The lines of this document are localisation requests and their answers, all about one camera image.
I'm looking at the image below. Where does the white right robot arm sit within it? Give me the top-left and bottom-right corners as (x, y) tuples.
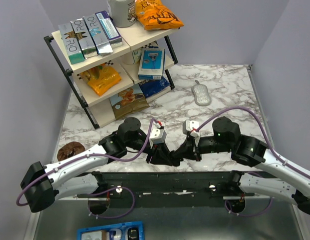
(171, 117), (310, 215)

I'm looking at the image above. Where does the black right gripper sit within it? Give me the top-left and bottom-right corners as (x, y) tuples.
(173, 134), (232, 162)

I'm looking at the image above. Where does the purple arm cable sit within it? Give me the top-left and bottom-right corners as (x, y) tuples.
(192, 106), (310, 218)
(16, 117), (162, 220)

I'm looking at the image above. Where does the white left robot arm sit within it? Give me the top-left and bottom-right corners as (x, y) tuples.
(16, 117), (182, 213)

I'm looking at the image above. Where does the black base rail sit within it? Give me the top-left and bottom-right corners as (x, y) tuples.
(88, 171), (243, 214)

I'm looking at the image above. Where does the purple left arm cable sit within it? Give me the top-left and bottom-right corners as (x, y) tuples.
(16, 117), (162, 220)

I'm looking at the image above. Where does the orange snack bag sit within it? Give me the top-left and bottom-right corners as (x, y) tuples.
(80, 64), (121, 96)

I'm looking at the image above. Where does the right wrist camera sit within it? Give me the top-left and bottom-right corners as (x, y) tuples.
(182, 120), (200, 138)

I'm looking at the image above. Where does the dark blue snack bag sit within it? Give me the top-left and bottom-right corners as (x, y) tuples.
(138, 77), (170, 98)

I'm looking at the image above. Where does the black frame wooden shelf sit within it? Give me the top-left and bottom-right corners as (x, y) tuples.
(44, 23), (178, 129)

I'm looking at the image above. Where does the purple white box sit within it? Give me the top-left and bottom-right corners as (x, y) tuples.
(95, 10), (123, 48)

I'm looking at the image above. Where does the teal RO box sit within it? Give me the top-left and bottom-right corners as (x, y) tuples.
(58, 22), (85, 65)

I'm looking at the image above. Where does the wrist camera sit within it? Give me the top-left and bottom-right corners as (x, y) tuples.
(182, 120), (200, 138)
(149, 123), (167, 145)

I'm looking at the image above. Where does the grey printed mug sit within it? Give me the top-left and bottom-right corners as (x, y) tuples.
(107, 0), (136, 28)

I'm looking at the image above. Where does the blue plastic tray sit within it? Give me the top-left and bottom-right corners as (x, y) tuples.
(77, 221), (145, 240)

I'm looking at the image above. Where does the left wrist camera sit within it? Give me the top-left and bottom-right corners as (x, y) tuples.
(149, 123), (167, 145)

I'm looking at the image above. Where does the orange chips bag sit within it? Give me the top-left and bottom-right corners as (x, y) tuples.
(135, 0), (184, 30)

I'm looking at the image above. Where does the white cup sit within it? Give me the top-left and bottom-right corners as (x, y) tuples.
(121, 47), (142, 65)

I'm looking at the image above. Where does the blue razor box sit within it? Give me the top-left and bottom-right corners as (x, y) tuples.
(138, 47), (165, 80)

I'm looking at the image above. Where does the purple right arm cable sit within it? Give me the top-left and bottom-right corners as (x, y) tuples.
(192, 106), (310, 218)

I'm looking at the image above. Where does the brown cookie bag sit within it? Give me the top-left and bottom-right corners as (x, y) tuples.
(110, 84), (149, 120)

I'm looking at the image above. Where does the blue silver RO box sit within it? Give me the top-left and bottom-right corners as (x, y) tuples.
(83, 14), (113, 56)

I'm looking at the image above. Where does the brown crumpled wrapper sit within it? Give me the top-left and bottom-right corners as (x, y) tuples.
(57, 141), (85, 162)

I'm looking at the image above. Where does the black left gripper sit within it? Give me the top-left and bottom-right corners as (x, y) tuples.
(125, 136), (175, 168)

